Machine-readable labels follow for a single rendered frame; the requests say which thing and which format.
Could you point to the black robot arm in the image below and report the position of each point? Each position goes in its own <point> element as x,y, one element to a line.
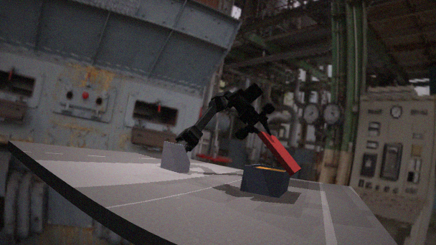
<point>190,136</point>

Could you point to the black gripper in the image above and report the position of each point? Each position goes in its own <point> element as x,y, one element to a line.
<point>242,133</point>

